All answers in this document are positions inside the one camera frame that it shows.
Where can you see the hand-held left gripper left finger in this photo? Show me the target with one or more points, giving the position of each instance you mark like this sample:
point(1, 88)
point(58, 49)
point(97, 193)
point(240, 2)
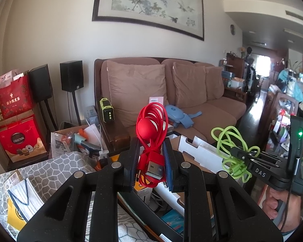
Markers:
point(132, 166)

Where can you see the white document paper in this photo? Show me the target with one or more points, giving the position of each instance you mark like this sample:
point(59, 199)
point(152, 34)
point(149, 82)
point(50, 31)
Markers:
point(92, 131)

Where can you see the pink white box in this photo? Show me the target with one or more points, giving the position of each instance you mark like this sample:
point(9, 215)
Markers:
point(7, 77)

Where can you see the black speaker stand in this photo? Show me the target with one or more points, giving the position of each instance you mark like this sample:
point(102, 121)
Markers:
point(75, 105)
point(46, 111)

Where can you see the brown floor carton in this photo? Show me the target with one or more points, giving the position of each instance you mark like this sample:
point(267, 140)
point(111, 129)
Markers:
point(65, 131)

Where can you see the large brown cushion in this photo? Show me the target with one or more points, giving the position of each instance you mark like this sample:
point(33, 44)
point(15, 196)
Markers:
point(133, 90)

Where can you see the small brown cushion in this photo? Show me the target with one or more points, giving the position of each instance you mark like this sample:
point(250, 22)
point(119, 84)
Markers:
point(214, 83)

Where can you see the yellow booklet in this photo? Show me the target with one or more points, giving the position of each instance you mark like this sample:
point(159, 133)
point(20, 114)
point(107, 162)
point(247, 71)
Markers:
point(15, 219)

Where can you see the blue massager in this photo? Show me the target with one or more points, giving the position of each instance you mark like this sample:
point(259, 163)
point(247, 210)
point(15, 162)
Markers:
point(176, 112)

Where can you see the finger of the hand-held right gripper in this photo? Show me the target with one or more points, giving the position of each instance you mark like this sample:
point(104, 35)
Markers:
point(272, 155)
point(245, 156)

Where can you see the black loudspeaker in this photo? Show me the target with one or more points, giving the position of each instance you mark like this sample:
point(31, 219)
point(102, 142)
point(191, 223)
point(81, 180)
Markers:
point(40, 83)
point(72, 75)

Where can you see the red gift bag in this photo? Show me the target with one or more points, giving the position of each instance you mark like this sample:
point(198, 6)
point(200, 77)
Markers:
point(14, 98)

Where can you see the brown sofa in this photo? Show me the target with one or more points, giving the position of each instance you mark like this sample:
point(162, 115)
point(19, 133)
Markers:
point(217, 111)

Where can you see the red gift box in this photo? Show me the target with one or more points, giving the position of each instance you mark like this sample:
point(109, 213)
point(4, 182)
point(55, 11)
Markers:
point(20, 138)

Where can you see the green black portable device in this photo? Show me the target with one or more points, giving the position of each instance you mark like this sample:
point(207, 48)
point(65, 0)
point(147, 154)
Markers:
point(107, 113)

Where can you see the pink flat box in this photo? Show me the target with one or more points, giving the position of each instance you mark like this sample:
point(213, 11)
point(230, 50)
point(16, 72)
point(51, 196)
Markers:
point(156, 99)

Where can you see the white curtain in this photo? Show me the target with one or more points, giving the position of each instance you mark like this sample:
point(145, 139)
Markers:
point(0, 42)

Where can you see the round wall clock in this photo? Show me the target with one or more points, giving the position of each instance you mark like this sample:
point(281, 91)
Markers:
point(232, 29)

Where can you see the framed painting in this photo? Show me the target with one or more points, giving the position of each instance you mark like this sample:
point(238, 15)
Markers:
point(154, 0)

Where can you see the face mask pack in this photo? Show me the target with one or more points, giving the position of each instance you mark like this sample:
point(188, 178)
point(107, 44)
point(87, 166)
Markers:
point(22, 199)

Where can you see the clear plastic bag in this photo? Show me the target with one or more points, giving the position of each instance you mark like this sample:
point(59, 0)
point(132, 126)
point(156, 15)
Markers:
point(59, 143)

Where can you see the grey white patterned blanket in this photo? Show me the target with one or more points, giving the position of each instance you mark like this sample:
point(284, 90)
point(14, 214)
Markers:
point(60, 166)

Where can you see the white cardboard box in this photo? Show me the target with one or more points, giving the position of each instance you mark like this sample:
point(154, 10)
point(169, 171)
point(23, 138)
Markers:
point(199, 153)

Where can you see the blue wet wipes pack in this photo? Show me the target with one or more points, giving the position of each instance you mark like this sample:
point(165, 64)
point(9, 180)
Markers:
point(174, 220)

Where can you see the person's right hand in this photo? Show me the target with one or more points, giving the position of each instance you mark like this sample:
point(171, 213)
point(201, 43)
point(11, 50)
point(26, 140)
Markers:
point(290, 211)

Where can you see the medium brown cushion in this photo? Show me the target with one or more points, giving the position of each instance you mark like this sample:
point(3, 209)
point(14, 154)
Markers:
point(189, 83)

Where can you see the teal hair dryer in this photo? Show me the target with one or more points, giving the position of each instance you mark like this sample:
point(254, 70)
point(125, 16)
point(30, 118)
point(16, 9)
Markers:
point(78, 137)

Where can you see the wooden cabinet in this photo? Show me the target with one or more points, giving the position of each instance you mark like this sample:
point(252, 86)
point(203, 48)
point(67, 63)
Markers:
point(236, 65)

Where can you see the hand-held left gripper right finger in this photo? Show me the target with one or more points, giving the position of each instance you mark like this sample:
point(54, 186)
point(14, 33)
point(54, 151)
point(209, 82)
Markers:
point(167, 166)

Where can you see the blue white carton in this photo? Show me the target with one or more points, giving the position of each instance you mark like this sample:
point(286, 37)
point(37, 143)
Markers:
point(91, 113)

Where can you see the cluttered dining table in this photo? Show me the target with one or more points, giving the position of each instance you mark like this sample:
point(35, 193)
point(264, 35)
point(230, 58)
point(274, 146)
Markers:
point(293, 85)

